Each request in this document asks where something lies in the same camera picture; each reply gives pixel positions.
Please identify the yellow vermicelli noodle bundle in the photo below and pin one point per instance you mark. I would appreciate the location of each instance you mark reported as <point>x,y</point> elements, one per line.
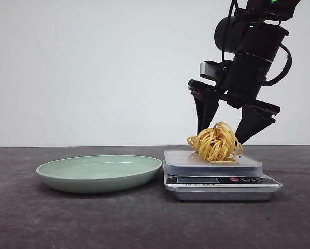
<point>217,144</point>

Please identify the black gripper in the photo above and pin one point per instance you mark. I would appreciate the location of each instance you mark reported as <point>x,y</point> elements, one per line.
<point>240,87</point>

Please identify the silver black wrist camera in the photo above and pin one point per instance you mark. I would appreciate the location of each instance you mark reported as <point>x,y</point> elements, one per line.
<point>214,71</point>

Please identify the light green round plate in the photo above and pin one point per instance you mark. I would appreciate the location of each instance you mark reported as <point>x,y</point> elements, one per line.
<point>98,174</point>

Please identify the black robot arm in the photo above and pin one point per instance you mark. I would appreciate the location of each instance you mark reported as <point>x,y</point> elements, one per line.
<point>254,35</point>

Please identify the silver digital kitchen scale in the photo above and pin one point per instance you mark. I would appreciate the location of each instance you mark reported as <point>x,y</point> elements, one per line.
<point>189,178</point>

